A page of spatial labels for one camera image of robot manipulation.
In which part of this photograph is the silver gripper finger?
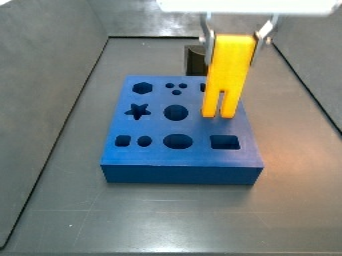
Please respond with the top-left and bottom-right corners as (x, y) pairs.
(251, 14), (279, 64)
(199, 12), (215, 64)

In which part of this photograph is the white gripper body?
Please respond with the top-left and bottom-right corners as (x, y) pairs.
(156, 0), (342, 15)

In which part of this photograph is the yellow double-square peg object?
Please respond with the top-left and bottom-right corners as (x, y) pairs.
(201, 34), (256, 118)

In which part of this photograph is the dark grey curved holder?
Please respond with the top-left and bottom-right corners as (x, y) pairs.
(184, 45), (207, 76)

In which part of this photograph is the blue shape-sorting block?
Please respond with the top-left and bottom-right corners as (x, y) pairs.
(100, 76), (263, 185)

